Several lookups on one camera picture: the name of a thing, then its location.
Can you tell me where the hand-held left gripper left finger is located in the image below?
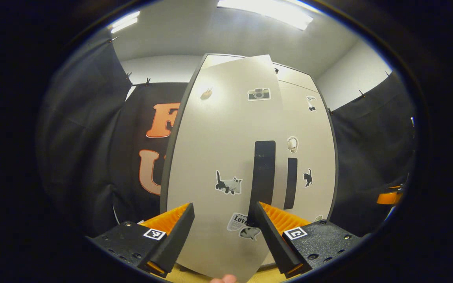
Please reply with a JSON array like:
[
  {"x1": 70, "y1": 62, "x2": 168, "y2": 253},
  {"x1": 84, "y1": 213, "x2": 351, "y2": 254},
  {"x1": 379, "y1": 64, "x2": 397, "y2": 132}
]
[{"x1": 87, "y1": 202, "x2": 195, "y2": 278}]

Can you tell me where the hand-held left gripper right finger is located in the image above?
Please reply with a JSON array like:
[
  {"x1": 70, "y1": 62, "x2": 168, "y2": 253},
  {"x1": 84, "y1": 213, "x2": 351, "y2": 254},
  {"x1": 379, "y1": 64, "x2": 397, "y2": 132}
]
[{"x1": 255, "y1": 201, "x2": 368, "y2": 279}]

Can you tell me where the white cabinet door headphone sticker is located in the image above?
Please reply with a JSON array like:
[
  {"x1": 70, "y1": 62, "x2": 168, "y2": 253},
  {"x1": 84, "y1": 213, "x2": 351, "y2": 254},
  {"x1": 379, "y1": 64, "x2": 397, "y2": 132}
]
[{"x1": 266, "y1": 79, "x2": 338, "y2": 268}]

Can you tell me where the white cabinet door camera sticker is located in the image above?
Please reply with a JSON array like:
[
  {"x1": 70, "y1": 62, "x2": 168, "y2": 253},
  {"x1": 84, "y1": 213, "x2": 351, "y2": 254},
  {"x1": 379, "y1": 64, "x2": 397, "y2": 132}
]
[{"x1": 166, "y1": 55, "x2": 287, "y2": 283}]

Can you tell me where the black backdrop cloth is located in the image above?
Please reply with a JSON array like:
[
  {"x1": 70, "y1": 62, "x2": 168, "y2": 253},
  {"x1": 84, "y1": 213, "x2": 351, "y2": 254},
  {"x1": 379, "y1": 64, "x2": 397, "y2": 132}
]
[{"x1": 36, "y1": 29, "x2": 418, "y2": 240}]

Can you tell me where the white and grey cabinet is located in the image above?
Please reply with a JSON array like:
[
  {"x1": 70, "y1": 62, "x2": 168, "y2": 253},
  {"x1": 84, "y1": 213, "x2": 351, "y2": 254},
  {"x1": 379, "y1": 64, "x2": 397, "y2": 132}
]
[{"x1": 159, "y1": 53, "x2": 339, "y2": 272}]

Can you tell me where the large ceiling light panel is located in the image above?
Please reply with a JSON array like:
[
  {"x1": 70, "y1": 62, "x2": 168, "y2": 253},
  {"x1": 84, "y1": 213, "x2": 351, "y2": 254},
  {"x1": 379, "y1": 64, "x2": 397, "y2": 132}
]
[{"x1": 216, "y1": 0, "x2": 314, "y2": 31}]

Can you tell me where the small ceiling light panel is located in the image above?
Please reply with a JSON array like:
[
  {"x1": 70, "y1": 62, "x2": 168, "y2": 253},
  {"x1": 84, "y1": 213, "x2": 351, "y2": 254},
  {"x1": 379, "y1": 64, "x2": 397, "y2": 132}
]
[{"x1": 110, "y1": 11, "x2": 141, "y2": 34}]

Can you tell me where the black door handle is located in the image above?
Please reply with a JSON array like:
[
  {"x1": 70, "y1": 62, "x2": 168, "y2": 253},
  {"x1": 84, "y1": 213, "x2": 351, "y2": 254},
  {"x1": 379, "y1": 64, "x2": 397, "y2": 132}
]
[
  {"x1": 248, "y1": 140, "x2": 277, "y2": 227},
  {"x1": 283, "y1": 158, "x2": 298, "y2": 210}
]

